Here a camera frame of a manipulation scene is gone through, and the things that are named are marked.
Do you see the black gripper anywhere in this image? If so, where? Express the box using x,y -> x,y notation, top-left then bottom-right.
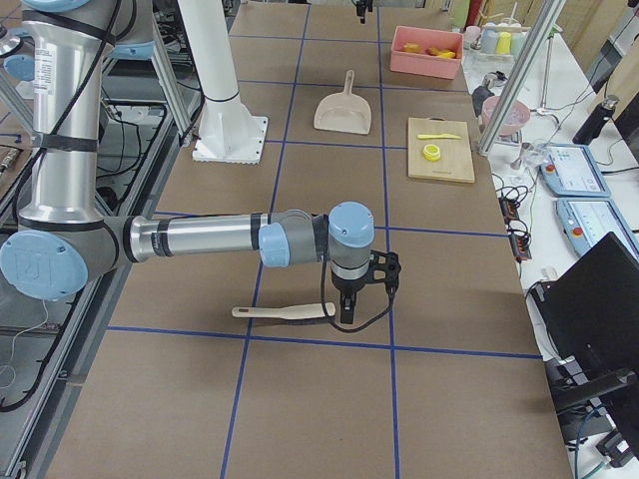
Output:
330,249 -> 401,324
352,0 -> 372,24

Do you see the beige hand brush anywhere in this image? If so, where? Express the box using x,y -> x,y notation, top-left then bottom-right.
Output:
231,302 -> 335,324

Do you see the brown toy potato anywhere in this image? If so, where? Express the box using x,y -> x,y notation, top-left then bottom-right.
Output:
402,42 -> 423,54

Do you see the yellow toy corn cob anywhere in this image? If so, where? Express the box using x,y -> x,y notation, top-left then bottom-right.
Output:
426,47 -> 456,59

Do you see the beige plastic dustpan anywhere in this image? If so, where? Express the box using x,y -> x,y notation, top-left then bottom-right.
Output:
314,70 -> 371,135

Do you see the pink plastic bin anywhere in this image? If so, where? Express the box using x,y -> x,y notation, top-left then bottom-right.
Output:
389,25 -> 463,80

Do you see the yellow toy knife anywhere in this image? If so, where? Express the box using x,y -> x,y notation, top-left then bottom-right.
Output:
416,133 -> 462,141

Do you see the dark grey cloth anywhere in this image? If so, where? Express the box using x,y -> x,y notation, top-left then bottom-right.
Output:
471,85 -> 494,117

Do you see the stack of coloured cups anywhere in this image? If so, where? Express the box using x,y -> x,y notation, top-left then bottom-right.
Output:
463,18 -> 530,57

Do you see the yellow toy lemon slice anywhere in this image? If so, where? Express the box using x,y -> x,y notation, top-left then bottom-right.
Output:
421,144 -> 441,162

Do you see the bamboo cutting board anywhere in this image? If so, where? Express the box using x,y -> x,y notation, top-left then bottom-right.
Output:
407,118 -> 475,184

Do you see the pink bowl with pieces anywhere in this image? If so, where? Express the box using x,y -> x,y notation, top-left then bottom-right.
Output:
481,95 -> 531,136

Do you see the lower teach pendant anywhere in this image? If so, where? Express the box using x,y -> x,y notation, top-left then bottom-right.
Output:
555,198 -> 638,258

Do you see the teach pendant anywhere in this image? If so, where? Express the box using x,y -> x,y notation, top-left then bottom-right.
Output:
555,198 -> 638,258
539,143 -> 611,198

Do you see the upper teach pendant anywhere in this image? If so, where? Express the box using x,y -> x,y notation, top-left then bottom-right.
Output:
539,143 -> 611,198

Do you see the aluminium frame post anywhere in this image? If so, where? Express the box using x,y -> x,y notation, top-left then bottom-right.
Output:
478,0 -> 566,157

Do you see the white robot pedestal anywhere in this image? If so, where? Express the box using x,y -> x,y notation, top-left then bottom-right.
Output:
178,0 -> 269,165

